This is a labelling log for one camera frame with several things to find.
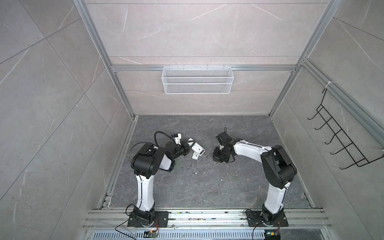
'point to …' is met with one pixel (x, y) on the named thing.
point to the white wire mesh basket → (179, 80)
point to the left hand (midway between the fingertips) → (196, 139)
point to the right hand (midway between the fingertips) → (212, 157)
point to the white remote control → (197, 147)
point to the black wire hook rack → (355, 156)
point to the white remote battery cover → (195, 155)
